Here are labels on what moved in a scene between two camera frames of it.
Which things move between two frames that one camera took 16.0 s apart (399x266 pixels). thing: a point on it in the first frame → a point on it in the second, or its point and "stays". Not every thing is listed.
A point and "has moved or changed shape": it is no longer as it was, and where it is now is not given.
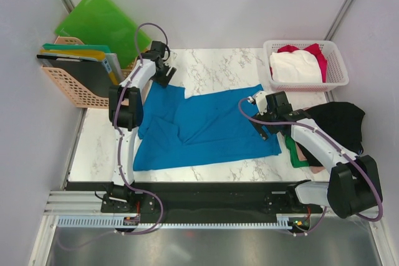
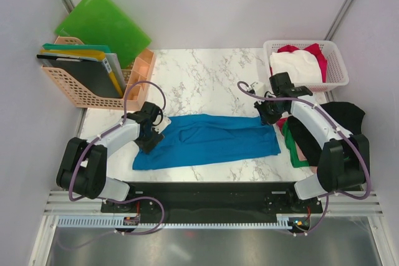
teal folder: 75,47 stays
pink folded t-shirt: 302,157 stays
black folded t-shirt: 340,121 stays
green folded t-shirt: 290,144 stays
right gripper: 258,126 → 265,118
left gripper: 163,81 → 148,146
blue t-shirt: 174,131 has moved or changed shape
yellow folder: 95,54 stays
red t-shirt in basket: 314,49 stays
